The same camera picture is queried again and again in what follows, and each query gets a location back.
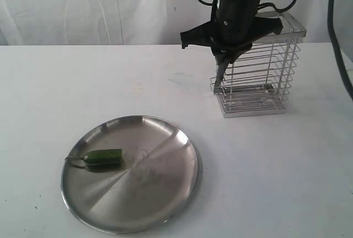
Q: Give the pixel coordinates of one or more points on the white backdrop curtain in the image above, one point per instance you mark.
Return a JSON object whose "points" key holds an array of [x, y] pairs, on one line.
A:
{"points": [[98, 22]]}

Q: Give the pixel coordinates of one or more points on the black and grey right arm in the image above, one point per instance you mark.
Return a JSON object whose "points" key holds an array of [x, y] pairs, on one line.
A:
{"points": [[331, 31]]}

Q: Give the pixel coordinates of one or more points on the round stainless steel plate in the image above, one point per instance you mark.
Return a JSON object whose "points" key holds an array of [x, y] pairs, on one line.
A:
{"points": [[156, 178]]}

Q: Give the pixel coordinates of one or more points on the black handled kitchen knife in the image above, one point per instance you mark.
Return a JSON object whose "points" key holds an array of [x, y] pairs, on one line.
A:
{"points": [[222, 63]]}

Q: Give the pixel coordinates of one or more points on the metal wire utensil holder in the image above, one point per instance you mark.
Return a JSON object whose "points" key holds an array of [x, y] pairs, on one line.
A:
{"points": [[259, 81]]}

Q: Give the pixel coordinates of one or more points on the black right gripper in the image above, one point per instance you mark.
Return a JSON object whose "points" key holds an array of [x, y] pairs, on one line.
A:
{"points": [[234, 20]]}

